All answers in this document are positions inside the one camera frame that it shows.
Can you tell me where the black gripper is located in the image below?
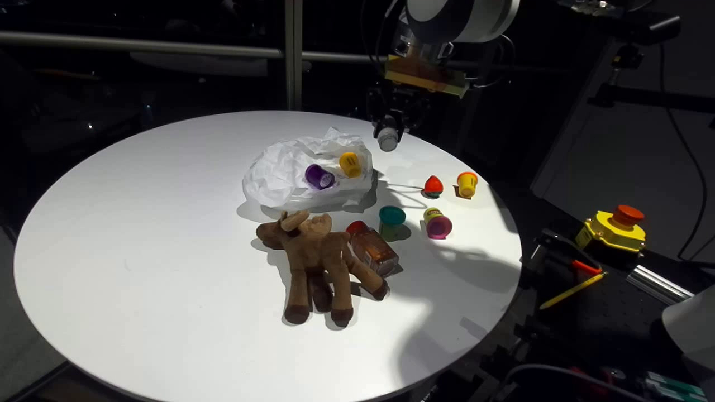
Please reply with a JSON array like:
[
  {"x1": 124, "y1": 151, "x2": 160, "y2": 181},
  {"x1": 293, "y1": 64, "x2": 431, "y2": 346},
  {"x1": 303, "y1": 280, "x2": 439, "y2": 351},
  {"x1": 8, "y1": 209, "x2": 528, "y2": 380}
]
[{"x1": 367, "y1": 82, "x2": 415, "y2": 141}]

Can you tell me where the yellow play dough tub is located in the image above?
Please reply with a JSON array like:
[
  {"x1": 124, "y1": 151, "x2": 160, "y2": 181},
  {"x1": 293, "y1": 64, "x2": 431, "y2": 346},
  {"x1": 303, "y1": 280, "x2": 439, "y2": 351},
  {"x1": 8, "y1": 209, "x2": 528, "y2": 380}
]
[{"x1": 338, "y1": 151, "x2": 361, "y2": 179}]

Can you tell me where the purple plastic tub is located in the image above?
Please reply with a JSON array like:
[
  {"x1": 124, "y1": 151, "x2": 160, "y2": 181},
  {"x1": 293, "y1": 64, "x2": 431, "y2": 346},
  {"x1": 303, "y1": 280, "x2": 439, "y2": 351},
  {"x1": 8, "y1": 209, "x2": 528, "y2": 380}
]
[{"x1": 303, "y1": 165, "x2": 334, "y2": 189}]

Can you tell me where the yellow tub with orange lid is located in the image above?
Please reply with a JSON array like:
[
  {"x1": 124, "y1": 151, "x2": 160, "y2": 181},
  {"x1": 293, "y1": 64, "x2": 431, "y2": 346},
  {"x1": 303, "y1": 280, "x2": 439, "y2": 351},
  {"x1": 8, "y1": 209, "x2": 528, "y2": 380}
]
[{"x1": 455, "y1": 173, "x2": 478, "y2": 198}]

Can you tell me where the teal lidded tub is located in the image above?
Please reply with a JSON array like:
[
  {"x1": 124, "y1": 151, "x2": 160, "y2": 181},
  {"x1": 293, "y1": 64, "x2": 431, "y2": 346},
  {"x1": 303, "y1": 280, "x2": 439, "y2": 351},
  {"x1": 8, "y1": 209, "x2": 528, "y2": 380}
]
[{"x1": 380, "y1": 205, "x2": 406, "y2": 229}]

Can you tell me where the yellow tub with pink lid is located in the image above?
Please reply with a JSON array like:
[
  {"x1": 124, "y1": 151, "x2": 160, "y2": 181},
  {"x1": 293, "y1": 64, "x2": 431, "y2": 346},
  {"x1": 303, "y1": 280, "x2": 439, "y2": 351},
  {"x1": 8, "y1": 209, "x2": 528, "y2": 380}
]
[{"x1": 421, "y1": 208, "x2": 450, "y2": 238}]

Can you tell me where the clear plastic bag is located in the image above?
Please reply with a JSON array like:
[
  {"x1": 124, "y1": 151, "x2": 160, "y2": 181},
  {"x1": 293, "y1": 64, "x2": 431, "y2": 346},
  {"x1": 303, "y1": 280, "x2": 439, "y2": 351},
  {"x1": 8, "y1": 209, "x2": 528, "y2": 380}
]
[{"x1": 240, "y1": 127, "x2": 376, "y2": 209}]

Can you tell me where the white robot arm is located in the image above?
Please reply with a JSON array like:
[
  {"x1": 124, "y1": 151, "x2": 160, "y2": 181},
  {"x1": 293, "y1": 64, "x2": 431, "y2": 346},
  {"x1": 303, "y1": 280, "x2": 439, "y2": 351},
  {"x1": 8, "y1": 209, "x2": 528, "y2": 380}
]
[{"x1": 367, "y1": 0, "x2": 521, "y2": 98}]

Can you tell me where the metal window railing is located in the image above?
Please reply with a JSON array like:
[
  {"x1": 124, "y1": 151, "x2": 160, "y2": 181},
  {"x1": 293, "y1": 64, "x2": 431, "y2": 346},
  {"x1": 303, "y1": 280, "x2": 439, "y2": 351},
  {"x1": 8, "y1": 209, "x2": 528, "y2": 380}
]
[{"x1": 0, "y1": 30, "x2": 370, "y2": 63}]

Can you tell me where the brown plush moose toy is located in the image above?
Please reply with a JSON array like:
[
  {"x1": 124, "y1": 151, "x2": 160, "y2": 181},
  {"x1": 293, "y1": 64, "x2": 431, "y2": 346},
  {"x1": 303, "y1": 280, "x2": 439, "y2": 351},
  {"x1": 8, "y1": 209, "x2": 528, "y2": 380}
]
[{"x1": 255, "y1": 209, "x2": 388, "y2": 328}]

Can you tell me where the yellow emergency stop button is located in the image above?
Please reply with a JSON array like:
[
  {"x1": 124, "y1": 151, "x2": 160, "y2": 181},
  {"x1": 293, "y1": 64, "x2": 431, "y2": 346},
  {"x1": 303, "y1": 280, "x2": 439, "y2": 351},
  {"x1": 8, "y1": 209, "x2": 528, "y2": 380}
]
[{"x1": 576, "y1": 203, "x2": 647, "y2": 252}]

